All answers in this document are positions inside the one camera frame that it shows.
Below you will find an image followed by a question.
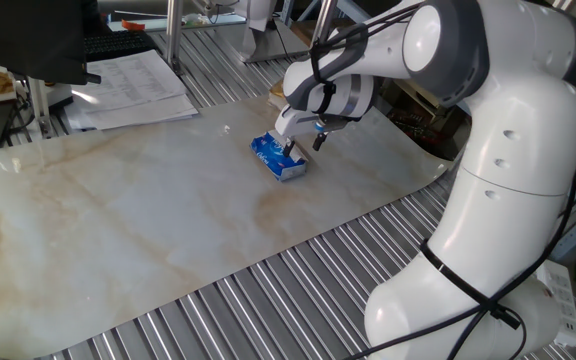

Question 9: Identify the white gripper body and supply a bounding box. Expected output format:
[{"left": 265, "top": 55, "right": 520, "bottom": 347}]
[{"left": 273, "top": 104, "right": 322, "bottom": 140}]

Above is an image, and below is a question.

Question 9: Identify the blue white tissue pack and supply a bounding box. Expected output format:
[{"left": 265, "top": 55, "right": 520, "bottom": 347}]
[{"left": 250, "top": 128, "right": 309, "bottom": 183}]

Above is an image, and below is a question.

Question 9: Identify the gold foil snack pack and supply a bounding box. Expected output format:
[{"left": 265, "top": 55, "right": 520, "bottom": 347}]
[{"left": 267, "top": 79, "right": 289, "bottom": 110}]

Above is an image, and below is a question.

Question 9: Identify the silver metal pole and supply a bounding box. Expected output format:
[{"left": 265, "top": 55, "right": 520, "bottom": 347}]
[{"left": 311, "top": 0, "right": 340, "bottom": 47}]

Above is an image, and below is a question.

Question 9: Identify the white stand column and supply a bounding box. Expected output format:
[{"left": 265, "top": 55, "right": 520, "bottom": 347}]
[{"left": 232, "top": 0, "right": 280, "bottom": 32}]

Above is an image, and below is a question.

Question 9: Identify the crumpled white item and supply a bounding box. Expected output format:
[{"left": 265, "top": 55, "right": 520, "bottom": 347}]
[{"left": 181, "top": 12, "right": 210, "bottom": 27}]

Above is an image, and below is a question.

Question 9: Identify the white paper stack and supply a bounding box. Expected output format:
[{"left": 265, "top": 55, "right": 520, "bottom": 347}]
[{"left": 63, "top": 93, "right": 200, "bottom": 132}]

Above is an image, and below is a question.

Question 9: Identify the printed paper sheet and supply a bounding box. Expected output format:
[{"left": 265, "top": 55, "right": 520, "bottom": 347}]
[{"left": 71, "top": 48, "right": 189, "bottom": 114}]

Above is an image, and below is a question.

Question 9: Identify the marble pattern table mat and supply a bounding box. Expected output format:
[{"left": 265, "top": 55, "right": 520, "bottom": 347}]
[{"left": 0, "top": 94, "right": 453, "bottom": 359}]

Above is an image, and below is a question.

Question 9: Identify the black keyboard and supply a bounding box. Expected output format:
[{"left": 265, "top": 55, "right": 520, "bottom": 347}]
[{"left": 83, "top": 29, "right": 162, "bottom": 64}]

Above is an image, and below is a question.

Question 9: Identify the black monitor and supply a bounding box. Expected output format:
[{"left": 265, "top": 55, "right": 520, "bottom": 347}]
[{"left": 0, "top": 0, "right": 103, "bottom": 86}]

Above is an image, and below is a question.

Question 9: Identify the white power strip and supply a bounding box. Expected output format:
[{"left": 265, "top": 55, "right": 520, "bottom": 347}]
[{"left": 535, "top": 259, "right": 576, "bottom": 349}]

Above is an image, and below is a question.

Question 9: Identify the silver camera box blue cap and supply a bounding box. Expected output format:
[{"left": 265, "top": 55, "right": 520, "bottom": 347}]
[{"left": 313, "top": 113, "right": 362, "bottom": 135}]

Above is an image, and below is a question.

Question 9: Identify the grey metal base plate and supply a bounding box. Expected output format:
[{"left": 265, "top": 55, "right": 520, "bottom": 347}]
[{"left": 227, "top": 24, "right": 312, "bottom": 65}]

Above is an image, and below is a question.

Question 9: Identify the aluminium frame post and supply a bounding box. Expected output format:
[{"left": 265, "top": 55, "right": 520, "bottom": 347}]
[{"left": 165, "top": 0, "right": 185, "bottom": 75}]

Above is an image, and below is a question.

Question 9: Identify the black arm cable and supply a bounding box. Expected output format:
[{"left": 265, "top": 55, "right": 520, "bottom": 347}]
[{"left": 310, "top": 2, "right": 576, "bottom": 360}]

